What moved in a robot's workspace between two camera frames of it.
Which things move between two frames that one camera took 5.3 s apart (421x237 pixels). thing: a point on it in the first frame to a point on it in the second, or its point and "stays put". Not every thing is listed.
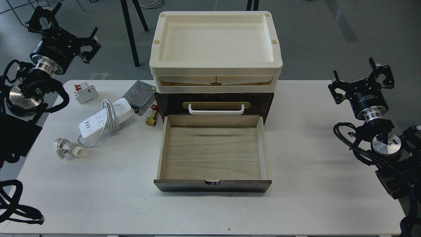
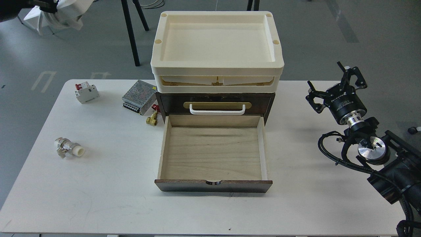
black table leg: (126, 12) stays put
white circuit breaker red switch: (84, 92) stays put
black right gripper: (366, 92) to (343, 101)
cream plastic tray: (210, 52) stays put
